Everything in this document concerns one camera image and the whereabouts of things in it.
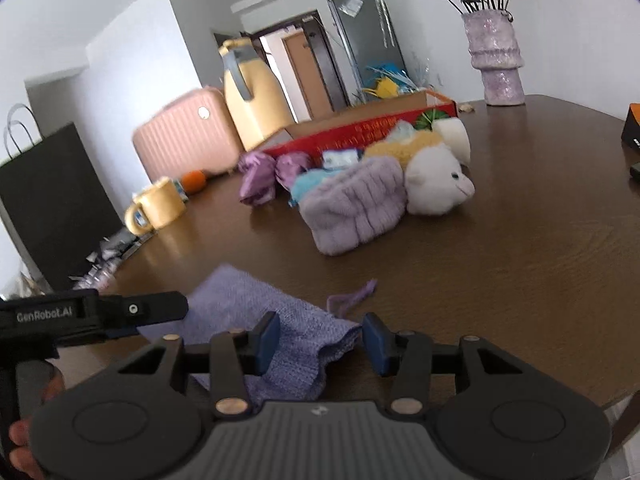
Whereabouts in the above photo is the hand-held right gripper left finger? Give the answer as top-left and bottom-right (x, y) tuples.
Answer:
(117, 311), (281, 418)

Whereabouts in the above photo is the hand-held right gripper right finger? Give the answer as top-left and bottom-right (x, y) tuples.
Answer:
(362, 312), (523, 418)

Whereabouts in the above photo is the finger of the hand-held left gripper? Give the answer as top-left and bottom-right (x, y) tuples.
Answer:
(97, 290), (190, 340)

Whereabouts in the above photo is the lavender knitted cloth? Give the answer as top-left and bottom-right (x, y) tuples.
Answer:
(135, 264), (379, 407)

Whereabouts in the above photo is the purple fluffy headband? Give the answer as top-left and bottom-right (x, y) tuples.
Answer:
(298, 156), (407, 256)

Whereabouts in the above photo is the light blue fluffy cloth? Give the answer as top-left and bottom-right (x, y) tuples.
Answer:
(289, 169), (343, 207)

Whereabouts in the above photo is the purple satin scrunchie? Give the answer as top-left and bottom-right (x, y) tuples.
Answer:
(238, 150), (314, 206)

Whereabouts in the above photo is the white and yellow plush toy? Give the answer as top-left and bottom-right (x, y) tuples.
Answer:
(364, 131), (476, 216)

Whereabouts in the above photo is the blue and white tissue packet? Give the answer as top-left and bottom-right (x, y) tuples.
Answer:
(320, 148), (362, 169)

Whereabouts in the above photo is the red cardboard box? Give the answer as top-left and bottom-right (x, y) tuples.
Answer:
(259, 91), (458, 171)

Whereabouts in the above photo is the pale green fluffy ball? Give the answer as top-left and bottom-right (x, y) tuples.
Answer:
(387, 121), (419, 144)

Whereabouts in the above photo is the white soft round pad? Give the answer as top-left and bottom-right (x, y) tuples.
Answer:
(434, 117), (472, 166)

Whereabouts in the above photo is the person's left hand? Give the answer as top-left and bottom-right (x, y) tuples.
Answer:
(7, 416), (48, 480)

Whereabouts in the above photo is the pile of small packets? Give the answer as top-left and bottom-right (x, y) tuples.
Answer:
(72, 229), (148, 292)

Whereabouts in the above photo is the yellow mug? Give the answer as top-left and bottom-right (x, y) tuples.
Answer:
(124, 177), (189, 236)

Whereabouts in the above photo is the black paper bag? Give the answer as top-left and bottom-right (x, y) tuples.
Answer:
(0, 103), (124, 292)

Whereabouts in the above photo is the orange fruit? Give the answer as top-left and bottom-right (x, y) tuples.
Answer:
(180, 170), (207, 195)

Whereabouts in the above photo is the pink suitcase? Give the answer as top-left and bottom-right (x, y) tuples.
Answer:
(132, 87), (244, 181)

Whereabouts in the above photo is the yellow thermos jug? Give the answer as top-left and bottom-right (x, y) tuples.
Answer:
(218, 38), (297, 151)

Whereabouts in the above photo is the blue and yellow feather bundle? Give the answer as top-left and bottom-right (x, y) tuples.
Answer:
(359, 61), (432, 106)

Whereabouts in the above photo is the light wooden door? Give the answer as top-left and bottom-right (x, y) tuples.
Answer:
(281, 34), (334, 122)

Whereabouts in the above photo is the dark brown door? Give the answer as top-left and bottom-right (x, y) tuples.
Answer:
(304, 10), (352, 109)

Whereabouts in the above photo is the grey refrigerator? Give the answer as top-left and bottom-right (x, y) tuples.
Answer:
(327, 0), (409, 107)

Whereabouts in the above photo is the purple textured vase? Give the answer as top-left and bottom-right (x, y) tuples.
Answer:
(460, 9), (526, 107)

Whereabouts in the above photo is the orange and black box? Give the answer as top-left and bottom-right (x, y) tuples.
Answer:
(620, 102), (640, 154)

